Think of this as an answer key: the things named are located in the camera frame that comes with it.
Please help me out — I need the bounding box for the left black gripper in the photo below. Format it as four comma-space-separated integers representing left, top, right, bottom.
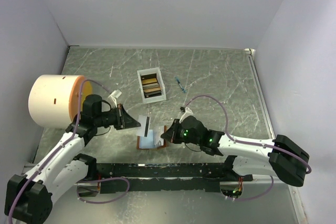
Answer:
94, 103, 140, 130

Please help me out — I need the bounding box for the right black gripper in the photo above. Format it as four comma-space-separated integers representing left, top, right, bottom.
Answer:
161, 118, 201, 146

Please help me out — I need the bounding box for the white credit card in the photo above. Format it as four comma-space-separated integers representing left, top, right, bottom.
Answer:
136, 115, 151, 137

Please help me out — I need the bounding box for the brown leather card holder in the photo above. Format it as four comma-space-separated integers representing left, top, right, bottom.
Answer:
137, 125, 167, 150

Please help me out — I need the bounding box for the white card tray box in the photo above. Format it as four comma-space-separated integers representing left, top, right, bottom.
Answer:
137, 67, 166, 104

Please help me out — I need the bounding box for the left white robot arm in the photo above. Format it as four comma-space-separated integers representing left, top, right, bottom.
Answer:
4, 94, 141, 223

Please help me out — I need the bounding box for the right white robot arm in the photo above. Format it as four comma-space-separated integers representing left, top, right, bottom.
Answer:
161, 116, 309, 187

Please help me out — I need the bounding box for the blue pen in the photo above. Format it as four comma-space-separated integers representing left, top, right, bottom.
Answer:
175, 77, 186, 93

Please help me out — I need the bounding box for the white cylinder with orange lid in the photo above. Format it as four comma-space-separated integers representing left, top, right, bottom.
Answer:
28, 74, 92, 130

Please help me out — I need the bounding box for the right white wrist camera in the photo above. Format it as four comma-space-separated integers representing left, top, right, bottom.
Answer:
180, 106, 194, 123

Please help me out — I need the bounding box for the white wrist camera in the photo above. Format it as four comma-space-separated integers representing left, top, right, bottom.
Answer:
107, 89, 122, 108
180, 106, 194, 123

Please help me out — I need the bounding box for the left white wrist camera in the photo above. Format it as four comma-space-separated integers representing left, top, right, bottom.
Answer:
107, 89, 122, 108

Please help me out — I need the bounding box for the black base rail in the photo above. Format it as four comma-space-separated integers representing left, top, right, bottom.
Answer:
83, 163, 253, 193

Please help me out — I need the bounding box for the aluminium frame rail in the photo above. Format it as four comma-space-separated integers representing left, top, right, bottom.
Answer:
247, 55, 276, 139

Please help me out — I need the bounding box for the white corner bracket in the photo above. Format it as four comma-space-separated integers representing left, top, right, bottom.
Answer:
244, 48, 256, 56

